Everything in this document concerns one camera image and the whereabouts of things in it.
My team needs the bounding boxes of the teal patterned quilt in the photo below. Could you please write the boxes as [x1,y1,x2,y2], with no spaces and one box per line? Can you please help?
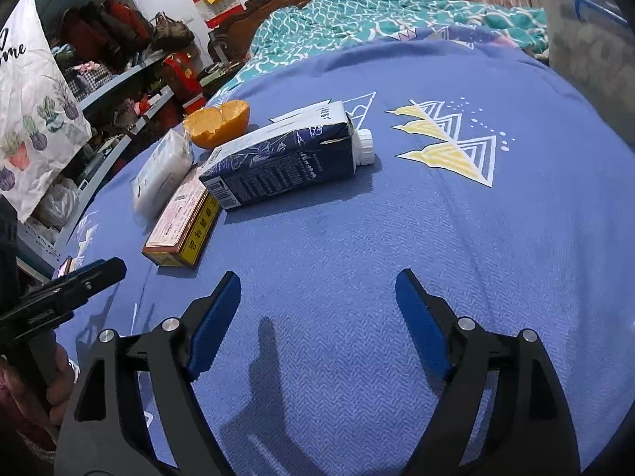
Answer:
[208,0,549,110]

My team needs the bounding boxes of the white tissue pack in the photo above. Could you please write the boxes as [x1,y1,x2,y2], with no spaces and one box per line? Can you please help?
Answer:
[131,129,195,219]

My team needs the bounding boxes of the person's left forearm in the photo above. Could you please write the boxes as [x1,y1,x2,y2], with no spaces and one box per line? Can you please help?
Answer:
[0,397,58,464]

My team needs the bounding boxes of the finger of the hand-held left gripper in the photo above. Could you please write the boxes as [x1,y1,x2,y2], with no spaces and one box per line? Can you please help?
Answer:
[50,257,127,304]

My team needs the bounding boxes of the clear storage box blue handle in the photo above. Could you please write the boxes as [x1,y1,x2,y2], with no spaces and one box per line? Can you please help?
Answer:
[528,0,635,125]

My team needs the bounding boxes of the red clothes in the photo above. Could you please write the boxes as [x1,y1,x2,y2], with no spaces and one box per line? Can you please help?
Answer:
[62,0,152,60]

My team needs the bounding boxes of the orange peel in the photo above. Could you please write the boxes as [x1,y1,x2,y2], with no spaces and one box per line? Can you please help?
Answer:
[183,100,251,150]

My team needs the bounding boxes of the cactus print tote bag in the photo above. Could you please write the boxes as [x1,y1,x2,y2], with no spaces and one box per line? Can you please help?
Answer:
[0,0,92,224]

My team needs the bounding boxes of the red gift box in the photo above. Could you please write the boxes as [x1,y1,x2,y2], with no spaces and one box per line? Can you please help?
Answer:
[161,52,206,110]

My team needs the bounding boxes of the brown handbag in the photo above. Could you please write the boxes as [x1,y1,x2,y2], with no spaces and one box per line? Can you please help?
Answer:
[149,12,195,53]

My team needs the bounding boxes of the person's left hand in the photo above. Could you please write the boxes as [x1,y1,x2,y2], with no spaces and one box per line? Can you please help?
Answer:
[0,343,80,430]

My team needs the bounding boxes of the grey metal shelf rack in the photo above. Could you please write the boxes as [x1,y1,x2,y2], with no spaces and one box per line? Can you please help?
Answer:
[20,0,209,278]

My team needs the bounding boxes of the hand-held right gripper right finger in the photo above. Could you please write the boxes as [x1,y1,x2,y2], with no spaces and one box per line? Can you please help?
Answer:
[395,268,581,476]

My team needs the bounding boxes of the dark blue milk carton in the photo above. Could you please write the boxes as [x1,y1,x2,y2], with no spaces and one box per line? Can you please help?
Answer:
[198,100,374,211]

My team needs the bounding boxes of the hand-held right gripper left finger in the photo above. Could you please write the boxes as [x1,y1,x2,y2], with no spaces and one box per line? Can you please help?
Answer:
[54,271,242,476]

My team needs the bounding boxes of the clear plastic bag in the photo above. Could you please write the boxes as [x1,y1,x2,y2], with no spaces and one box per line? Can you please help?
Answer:
[37,178,83,229]

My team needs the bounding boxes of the yellow brown medicine box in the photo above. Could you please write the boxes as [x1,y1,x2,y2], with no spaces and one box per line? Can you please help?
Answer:
[142,178,221,269]

